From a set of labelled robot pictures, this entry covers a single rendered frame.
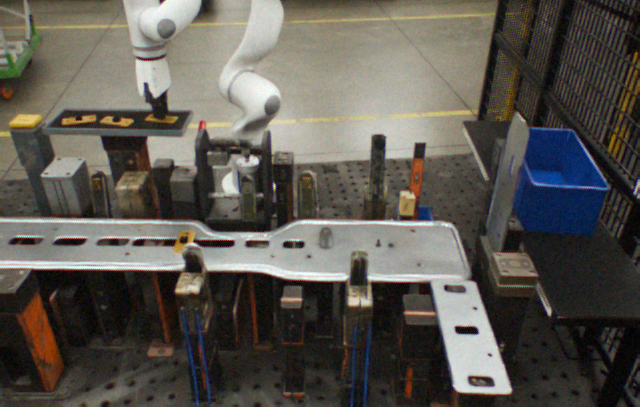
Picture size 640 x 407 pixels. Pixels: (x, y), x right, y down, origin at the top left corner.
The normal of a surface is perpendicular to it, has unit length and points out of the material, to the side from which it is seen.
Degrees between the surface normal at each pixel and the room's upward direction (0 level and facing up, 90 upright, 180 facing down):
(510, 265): 0
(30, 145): 90
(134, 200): 90
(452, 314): 0
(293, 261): 0
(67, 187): 90
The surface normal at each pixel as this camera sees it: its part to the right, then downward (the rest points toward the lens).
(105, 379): 0.00, -0.84
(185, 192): -0.03, 0.54
